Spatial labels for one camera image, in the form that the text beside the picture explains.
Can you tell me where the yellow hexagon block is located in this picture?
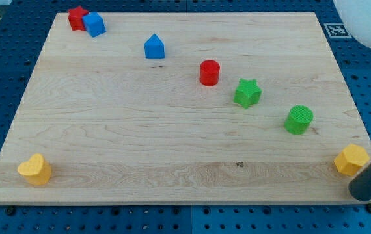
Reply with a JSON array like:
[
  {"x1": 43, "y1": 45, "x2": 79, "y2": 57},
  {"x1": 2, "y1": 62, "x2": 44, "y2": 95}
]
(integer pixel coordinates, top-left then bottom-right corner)
[{"x1": 333, "y1": 144, "x2": 370, "y2": 176}]

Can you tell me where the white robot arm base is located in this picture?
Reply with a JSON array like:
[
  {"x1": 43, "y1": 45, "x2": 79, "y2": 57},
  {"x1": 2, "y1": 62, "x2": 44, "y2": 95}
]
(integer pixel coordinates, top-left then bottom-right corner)
[{"x1": 333, "y1": 0, "x2": 371, "y2": 49}]

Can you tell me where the green cylinder block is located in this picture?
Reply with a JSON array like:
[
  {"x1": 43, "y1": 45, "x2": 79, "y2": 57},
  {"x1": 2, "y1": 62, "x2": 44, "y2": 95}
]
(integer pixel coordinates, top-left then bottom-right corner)
[{"x1": 284, "y1": 105, "x2": 314, "y2": 135}]

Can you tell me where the black white fiducial marker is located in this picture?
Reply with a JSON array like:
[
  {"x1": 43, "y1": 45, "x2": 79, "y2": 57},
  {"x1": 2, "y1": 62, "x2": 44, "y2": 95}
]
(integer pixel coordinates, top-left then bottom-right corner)
[{"x1": 324, "y1": 23, "x2": 351, "y2": 38}]

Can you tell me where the green star block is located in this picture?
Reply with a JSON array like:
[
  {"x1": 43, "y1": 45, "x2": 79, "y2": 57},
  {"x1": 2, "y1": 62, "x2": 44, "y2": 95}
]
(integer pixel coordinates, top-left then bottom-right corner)
[{"x1": 233, "y1": 79, "x2": 262, "y2": 109}]

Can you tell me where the red cylinder block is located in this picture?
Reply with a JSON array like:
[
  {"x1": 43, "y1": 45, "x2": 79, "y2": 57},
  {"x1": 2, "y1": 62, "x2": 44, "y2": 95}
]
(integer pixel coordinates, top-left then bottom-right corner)
[{"x1": 199, "y1": 60, "x2": 220, "y2": 86}]

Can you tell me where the blue house-shaped block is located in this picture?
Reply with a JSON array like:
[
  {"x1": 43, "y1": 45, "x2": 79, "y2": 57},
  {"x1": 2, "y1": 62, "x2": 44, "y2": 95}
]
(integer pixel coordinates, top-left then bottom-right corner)
[{"x1": 144, "y1": 34, "x2": 165, "y2": 59}]

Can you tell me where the wooden board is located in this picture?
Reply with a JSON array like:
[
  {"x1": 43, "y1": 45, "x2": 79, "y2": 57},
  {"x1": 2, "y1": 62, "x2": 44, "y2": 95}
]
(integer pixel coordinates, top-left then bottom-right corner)
[{"x1": 0, "y1": 12, "x2": 371, "y2": 206}]

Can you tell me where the blue cube block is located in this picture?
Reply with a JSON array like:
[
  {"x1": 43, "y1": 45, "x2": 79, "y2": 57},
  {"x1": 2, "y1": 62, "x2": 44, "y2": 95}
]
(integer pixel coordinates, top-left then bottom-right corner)
[{"x1": 82, "y1": 12, "x2": 106, "y2": 38}]

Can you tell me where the yellow heart block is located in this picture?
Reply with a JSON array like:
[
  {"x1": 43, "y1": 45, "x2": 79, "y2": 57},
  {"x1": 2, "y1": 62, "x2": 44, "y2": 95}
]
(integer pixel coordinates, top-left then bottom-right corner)
[{"x1": 17, "y1": 153, "x2": 52, "y2": 185}]

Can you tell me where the red star block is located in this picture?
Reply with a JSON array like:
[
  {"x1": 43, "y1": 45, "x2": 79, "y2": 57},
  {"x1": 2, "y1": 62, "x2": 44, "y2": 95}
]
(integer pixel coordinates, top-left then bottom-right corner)
[{"x1": 68, "y1": 6, "x2": 89, "y2": 31}]

